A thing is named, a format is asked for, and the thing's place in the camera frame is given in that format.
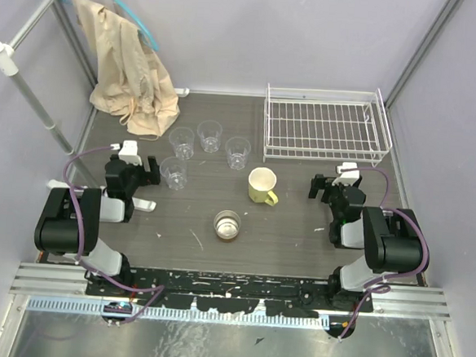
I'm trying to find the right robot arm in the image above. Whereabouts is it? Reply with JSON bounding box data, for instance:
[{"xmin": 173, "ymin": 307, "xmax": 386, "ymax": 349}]
[{"xmin": 308, "ymin": 174, "xmax": 428, "ymax": 311}]

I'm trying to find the glass with brown liquid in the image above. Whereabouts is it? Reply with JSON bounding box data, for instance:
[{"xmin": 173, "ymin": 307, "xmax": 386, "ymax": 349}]
[{"xmin": 213, "ymin": 209, "xmax": 241, "ymax": 241}]

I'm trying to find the clear plastic cup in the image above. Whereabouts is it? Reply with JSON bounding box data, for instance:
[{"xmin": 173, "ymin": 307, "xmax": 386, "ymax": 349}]
[
  {"xmin": 197, "ymin": 120, "xmax": 223, "ymax": 153},
  {"xmin": 169, "ymin": 127, "xmax": 195, "ymax": 161},
  {"xmin": 159, "ymin": 156, "xmax": 187, "ymax": 191},
  {"xmin": 225, "ymin": 137, "xmax": 251, "ymax": 170}
]

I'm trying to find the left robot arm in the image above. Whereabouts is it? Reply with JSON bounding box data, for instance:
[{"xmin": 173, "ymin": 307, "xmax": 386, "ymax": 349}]
[{"xmin": 33, "ymin": 154, "xmax": 161, "ymax": 298}]

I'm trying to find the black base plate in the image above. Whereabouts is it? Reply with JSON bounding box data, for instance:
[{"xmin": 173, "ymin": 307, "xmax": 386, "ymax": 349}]
[{"xmin": 86, "ymin": 267, "xmax": 362, "ymax": 319}]

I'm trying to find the yellow mug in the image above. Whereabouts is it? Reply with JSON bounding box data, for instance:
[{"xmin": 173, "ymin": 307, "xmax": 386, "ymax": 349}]
[{"xmin": 248, "ymin": 167, "xmax": 279, "ymax": 206}]

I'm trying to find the beige cloth garment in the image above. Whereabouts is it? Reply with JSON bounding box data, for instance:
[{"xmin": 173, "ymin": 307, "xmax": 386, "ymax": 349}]
[{"xmin": 72, "ymin": 0, "xmax": 180, "ymax": 138}]

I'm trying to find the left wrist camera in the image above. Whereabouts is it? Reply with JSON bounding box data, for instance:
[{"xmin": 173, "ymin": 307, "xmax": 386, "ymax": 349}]
[{"xmin": 118, "ymin": 139, "xmax": 143, "ymax": 166}]

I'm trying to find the white wire dish rack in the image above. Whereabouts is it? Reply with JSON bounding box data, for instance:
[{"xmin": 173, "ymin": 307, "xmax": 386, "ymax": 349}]
[{"xmin": 262, "ymin": 84, "xmax": 393, "ymax": 167}]

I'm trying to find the aluminium rail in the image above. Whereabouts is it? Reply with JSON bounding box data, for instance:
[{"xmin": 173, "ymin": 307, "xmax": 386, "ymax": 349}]
[{"xmin": 11, "ymin": 262, "xmax": 450, "ymax": 320}]

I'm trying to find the white garment rack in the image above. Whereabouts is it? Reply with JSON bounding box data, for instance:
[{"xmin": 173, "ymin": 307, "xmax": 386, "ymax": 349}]
[{"xmin": 0, "ymin": 0, "xmax": 196, "ymax": 215}]

